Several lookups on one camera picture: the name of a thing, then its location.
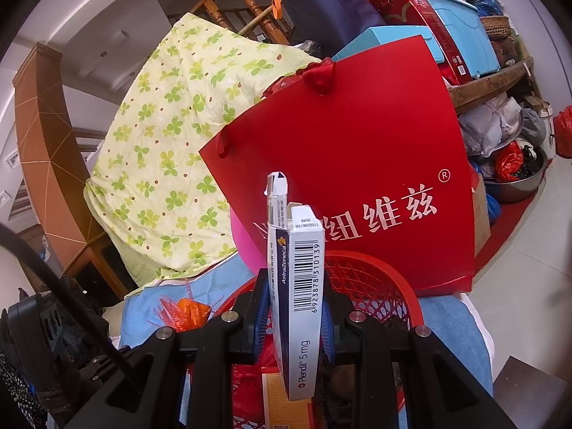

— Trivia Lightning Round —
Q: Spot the dark blue bag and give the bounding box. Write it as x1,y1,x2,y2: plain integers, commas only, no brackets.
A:
282,0,387,52

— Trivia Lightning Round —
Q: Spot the red plastic bag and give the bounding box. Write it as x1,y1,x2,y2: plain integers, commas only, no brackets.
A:
232,357,269,412
494,140,524,182
554,105,572,158

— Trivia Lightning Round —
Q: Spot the red paper bag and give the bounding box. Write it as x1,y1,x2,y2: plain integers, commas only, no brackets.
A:
199,35,475,298

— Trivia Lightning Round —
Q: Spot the orange wooden cabinet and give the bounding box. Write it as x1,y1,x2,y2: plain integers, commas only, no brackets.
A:
13,42,97,269

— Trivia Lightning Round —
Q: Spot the red mesh basket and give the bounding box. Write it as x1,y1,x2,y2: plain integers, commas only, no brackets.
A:
210,250,425,429

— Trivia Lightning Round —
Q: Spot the orange wrapper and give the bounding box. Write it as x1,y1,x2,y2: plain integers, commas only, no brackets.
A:
176,299,212,328

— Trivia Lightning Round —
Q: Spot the wooden table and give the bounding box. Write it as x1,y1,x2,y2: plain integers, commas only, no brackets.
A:
447,56,537,114

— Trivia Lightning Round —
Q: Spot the metal basin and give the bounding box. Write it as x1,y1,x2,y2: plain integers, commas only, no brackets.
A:
480,145,549,204

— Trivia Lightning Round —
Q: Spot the cardboard box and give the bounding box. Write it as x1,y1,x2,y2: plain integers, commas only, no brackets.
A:
471,172,492,257

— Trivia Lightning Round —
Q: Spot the wooden stair railing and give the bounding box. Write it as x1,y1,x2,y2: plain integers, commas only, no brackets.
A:
190,0,298,46

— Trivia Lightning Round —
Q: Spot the black cable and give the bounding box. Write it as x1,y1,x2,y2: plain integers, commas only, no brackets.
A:
0,224,137,383

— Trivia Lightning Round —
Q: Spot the clover print quilt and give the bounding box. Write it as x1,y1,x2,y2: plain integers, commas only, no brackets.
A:
84,13,322,287

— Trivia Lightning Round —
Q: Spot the pink pillow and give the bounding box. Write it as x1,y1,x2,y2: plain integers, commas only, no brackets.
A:
229,214,271,273

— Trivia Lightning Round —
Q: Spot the white bed sheet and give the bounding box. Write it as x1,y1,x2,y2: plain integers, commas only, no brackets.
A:
465,297,498,369

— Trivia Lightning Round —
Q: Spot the blue white medicine box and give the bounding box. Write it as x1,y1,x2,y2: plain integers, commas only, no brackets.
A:
265,171,326,401

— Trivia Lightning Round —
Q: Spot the blue plastic storage bin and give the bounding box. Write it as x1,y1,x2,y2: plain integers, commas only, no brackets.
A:
422,0,501,77

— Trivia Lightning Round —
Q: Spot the red carton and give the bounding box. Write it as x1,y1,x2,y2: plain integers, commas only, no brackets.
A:
400,0,471,87

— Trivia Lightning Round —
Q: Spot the blue blanket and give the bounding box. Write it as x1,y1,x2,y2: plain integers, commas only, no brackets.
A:
120,255,492,429

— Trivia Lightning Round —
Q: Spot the orange white medicine box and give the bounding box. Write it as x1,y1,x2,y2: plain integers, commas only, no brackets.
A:
261,364,316,429

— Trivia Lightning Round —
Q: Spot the dark grey stool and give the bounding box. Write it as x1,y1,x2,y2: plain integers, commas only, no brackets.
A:
492,357,556,417

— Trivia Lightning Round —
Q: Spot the grey plastic bag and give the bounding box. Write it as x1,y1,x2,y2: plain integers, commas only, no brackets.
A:
458,96,523,157

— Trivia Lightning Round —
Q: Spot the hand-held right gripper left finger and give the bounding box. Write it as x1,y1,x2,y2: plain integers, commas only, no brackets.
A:
58,268,271,429

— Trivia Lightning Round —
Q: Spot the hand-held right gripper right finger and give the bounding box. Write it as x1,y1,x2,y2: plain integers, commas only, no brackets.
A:
319,277,514,429

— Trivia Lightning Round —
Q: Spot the wicker basket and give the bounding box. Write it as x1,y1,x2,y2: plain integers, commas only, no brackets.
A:
478,15,511,39

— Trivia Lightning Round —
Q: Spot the light blue box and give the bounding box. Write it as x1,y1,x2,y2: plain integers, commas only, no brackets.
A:
331,26,445,65

